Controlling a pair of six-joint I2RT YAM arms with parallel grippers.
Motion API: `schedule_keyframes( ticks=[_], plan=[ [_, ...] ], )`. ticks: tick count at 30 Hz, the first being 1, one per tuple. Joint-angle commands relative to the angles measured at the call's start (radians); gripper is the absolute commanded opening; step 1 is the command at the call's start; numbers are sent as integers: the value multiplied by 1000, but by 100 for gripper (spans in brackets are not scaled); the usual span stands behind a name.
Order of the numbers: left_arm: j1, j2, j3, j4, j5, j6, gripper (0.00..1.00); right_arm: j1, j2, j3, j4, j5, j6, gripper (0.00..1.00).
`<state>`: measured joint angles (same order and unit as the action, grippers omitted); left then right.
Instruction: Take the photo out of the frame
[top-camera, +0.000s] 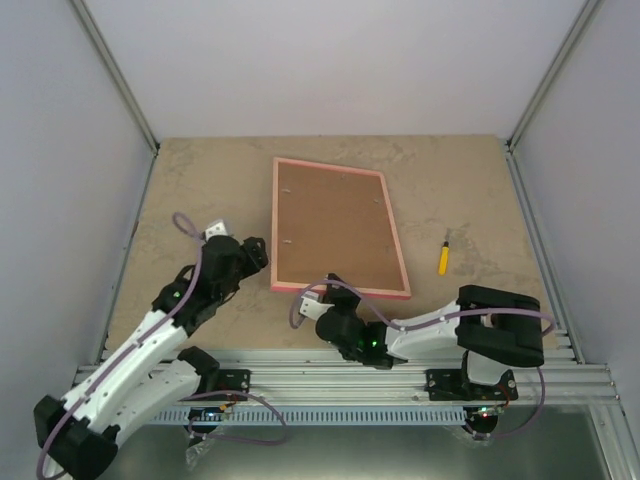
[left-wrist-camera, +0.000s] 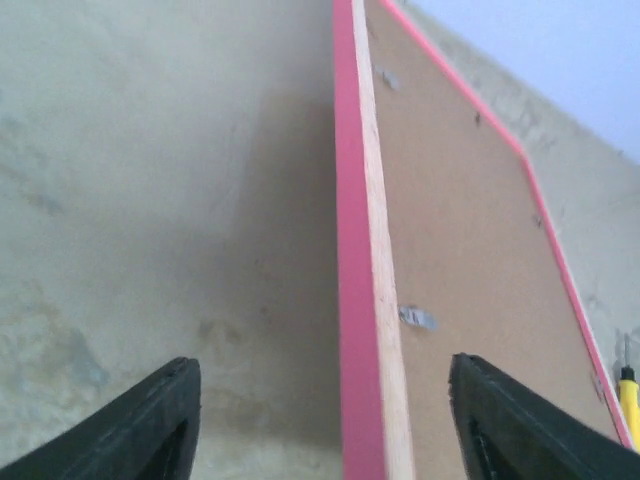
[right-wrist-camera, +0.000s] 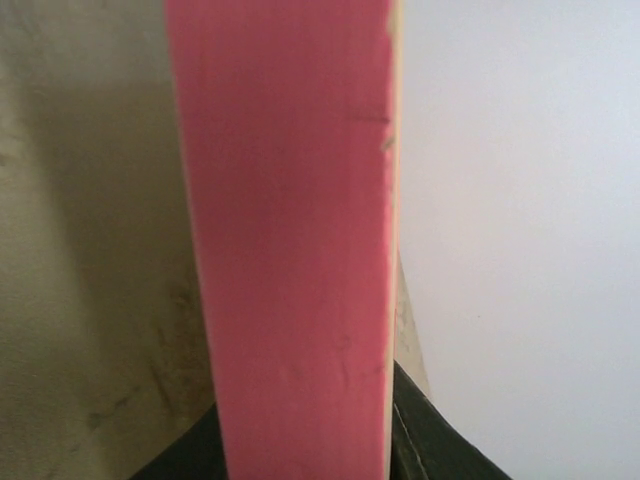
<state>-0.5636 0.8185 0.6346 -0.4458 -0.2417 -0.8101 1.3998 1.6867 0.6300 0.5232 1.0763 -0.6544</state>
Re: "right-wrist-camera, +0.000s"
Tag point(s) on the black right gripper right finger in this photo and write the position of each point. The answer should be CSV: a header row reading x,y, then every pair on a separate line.
x,y
425,446

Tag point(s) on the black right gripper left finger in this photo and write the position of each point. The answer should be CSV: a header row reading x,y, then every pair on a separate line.
x,y
197,455

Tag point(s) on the pink picture frame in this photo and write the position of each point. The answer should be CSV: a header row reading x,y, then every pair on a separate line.
x,y
288,114

